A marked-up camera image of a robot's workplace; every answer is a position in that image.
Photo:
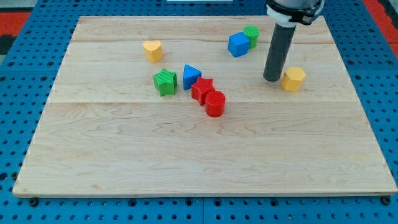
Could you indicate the red star block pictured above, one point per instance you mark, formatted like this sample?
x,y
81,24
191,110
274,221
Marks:
x,y
201,88

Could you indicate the yellow heart block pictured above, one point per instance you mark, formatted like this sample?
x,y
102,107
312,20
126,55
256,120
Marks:
x,y
153,50

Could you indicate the light wooden board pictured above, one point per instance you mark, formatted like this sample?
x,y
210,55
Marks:
x,y
105,131

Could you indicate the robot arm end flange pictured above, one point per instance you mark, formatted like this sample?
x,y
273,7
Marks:
x,y
289,13

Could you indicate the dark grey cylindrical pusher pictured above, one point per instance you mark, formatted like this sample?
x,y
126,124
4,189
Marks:
x,y
278,50

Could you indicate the green cylinder block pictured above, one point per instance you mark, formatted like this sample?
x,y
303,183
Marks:
x,y
252,33

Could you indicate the green star block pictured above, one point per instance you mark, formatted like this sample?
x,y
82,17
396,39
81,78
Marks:
x,y
165,82

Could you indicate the blue cube block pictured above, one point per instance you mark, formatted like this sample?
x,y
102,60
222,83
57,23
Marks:
x,y
238,44

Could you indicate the yellow hexagon block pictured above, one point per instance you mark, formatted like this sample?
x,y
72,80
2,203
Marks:
x,y
293,79

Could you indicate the red cylinder block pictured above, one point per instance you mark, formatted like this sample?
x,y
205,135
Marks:
x,y
215,103

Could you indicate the blue triangle block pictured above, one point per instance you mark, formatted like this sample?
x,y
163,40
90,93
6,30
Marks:
x,y
190,76

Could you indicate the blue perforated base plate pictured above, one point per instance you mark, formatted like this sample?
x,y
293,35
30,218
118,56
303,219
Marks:
x,y
30,66

